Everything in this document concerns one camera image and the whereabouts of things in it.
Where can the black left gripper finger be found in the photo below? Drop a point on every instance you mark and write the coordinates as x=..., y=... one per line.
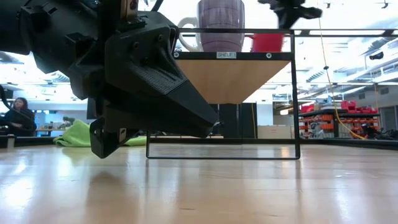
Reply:
x=149, y=81
x=104, y=140

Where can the white shelf label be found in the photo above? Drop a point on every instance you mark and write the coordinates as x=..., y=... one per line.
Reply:
x=226, y=55

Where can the red mug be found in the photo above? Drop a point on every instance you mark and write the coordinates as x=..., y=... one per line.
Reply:
x=267, y=43

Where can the small potted plant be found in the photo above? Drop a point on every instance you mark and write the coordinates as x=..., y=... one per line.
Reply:
x=68, y=120

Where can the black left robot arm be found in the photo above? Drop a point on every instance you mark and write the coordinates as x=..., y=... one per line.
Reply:
x=12, y=25

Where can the dark tall cabinet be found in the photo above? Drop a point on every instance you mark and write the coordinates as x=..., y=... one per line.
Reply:
x=245, y=121

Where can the green cloth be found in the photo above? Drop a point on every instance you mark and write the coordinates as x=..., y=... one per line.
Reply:
x=74, y=133

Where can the black computer monitor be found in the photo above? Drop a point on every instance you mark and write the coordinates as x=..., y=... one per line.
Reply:
x=91, y=109

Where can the black table edge rail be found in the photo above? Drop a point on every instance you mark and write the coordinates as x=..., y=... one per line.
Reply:
x=217, y=140

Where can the person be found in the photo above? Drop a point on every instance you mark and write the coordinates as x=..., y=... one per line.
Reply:
x=20, y=119

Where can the black overhead frame bar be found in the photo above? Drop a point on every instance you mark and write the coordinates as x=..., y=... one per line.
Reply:
x=388, y=32

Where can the beige cabinet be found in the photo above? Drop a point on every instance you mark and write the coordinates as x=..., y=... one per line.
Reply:
x=273, y=132

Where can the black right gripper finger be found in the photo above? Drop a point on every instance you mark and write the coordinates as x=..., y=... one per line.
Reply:
x=309, y=12
x=286, y=18

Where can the black metal shelf, wooden board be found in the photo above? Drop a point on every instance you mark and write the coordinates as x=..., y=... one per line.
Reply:
x=230, y=81

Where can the black ceiling camera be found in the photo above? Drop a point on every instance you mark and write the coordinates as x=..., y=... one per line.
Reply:
x=377, y=56

